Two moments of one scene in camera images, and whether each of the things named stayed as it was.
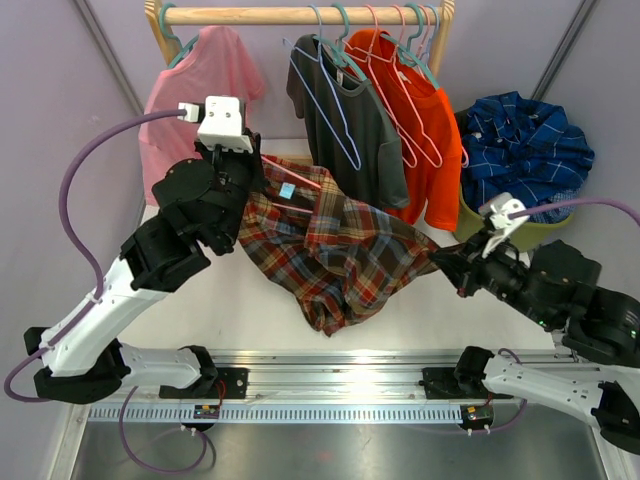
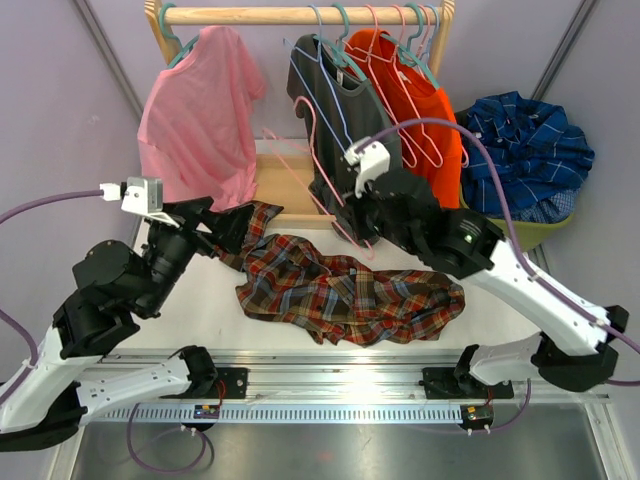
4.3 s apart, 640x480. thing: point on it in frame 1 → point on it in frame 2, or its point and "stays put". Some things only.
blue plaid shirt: x=521 y=149 stays put
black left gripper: x=249 y=158 → x=230 y=226
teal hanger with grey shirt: x=341 y=58 stays put
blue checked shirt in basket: x=556 y=214 stays put
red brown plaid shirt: x=341 y=256 → x=341 y=302
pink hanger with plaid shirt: x=295 y=176 → x=364 y=248
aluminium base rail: x=329 y=386 stays put
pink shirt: x=217 y=62 stays put
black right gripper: x=460 y=272 → x=360 y=204
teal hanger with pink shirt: x=184 y=51 stays put
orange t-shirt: x=424 y=124 stays put
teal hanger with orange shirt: x=407 y=56 stays put
